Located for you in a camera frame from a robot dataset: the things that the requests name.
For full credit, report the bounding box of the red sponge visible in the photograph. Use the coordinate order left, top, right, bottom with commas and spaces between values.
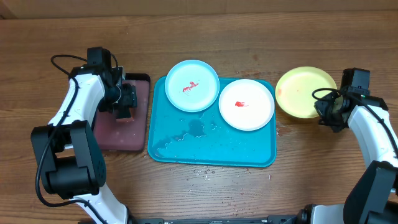
116, 108, 135, 122

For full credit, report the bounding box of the dark tray with red water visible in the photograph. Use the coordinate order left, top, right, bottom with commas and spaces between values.
93, 73, 150, 152

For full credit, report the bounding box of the yellow plate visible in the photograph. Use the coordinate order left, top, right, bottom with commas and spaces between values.
275, 67, 336, 119

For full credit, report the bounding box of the teal plastic tray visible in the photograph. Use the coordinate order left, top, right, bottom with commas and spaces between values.
147, 77, 277, 167

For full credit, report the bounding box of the light blue plate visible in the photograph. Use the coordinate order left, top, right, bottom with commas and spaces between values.
165, 60, 220, 112

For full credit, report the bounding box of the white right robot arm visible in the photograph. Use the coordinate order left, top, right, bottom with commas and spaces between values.
288, 90, 397, 223

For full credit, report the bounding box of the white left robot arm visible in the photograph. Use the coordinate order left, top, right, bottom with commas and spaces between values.
30, 73, 137, 223

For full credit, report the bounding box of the white pink plate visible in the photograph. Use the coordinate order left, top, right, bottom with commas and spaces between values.
218, 79, 275, 131

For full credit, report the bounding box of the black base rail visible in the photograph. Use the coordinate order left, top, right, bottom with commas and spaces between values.
127, 215, 297, 224

